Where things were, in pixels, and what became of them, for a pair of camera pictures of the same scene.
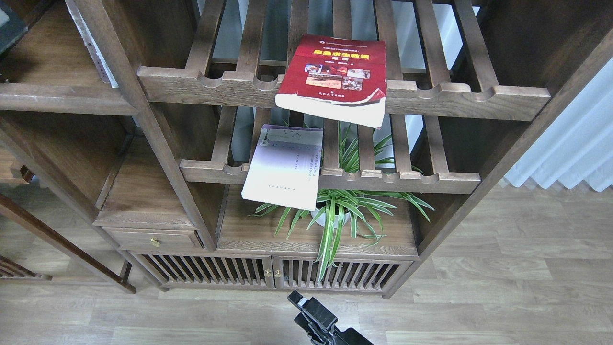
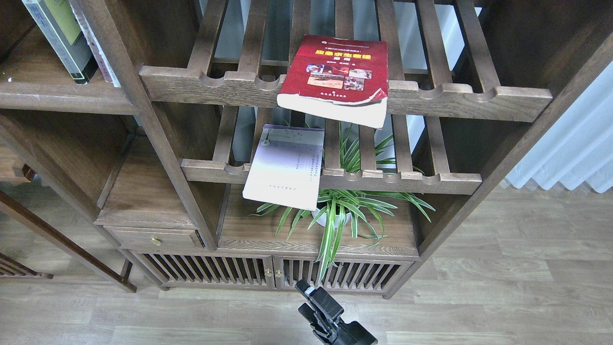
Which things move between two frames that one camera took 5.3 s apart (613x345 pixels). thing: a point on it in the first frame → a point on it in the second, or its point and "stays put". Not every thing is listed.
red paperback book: x=340 y=79 stays put
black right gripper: x=318 y=322 → x=325 y=324
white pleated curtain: x=577 y=146 stays put
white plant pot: x=321 y=222 stays put
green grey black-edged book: x=13 y=26 → x=58 y=20
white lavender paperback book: x=285 y=168 stays put
